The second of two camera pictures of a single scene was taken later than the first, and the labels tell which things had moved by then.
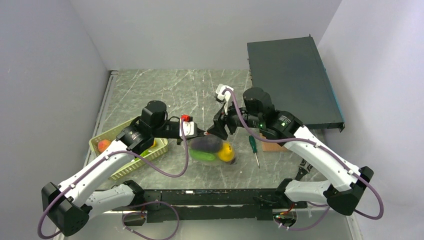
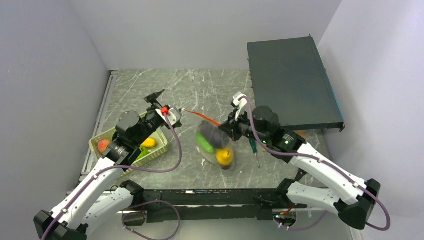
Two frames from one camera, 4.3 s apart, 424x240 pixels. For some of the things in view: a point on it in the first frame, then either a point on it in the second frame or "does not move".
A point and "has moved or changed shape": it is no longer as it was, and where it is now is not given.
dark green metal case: (292, 71) does not move
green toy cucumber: (201, 155) -> (204, 143)
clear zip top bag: (208, 149) has moved or changed shape
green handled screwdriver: (252, 142) does not move
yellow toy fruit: (227, 152) has moved or changed shape
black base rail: (209, 205) does not move
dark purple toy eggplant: (206, 143) has moved or changed shape
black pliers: (304, 167) does not move
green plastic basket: (160, 146) does not move
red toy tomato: (103, 144) does not move
